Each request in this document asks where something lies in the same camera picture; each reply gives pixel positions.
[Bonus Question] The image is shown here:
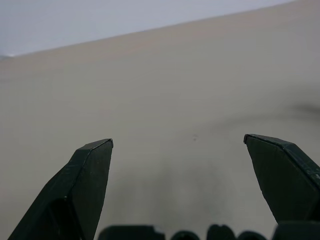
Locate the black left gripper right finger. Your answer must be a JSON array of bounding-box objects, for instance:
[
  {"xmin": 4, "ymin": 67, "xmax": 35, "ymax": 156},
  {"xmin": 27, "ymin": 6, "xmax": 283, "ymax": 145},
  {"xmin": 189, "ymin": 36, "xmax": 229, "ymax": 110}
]
[{"xmin": 243, "ymin": 133, "xmax": 320, "ymax": 225}]

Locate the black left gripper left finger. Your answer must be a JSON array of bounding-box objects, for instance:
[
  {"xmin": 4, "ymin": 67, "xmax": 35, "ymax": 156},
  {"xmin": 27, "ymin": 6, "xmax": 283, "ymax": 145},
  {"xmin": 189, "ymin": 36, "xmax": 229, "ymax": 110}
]
[{"xmin": 7, "ymin": 138, "xmax": 114, "ymax": 240}]

